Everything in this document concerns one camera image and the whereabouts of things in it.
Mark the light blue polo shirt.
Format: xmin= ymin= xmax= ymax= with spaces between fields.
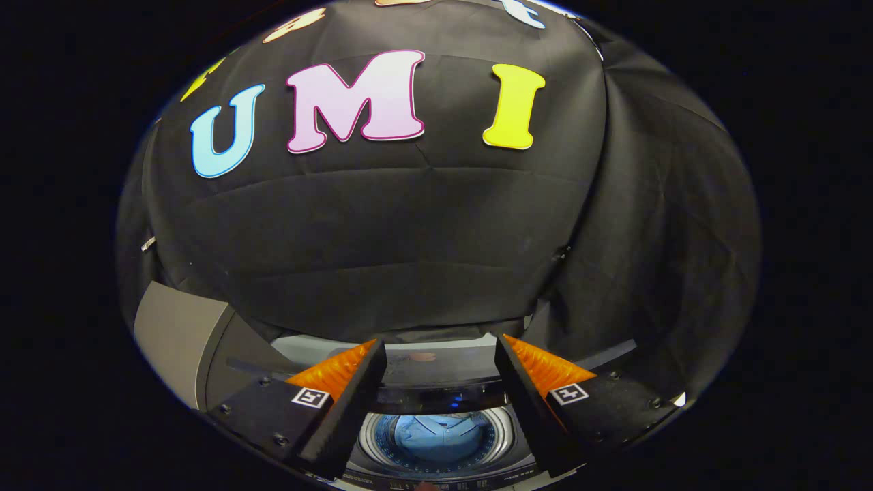
xmin=392 ymin=414 xmax=497 ymax=471

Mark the grey washing machine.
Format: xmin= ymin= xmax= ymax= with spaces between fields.
xmin=225 ymin=331 xmax=642 ymax=491

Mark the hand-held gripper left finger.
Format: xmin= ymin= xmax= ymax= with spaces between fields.
xmin=208 ymin=339 xmax=387 ymax=480

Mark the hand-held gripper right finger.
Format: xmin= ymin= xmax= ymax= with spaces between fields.
xmin=494 ymin=334 xmax=683 ymax=478

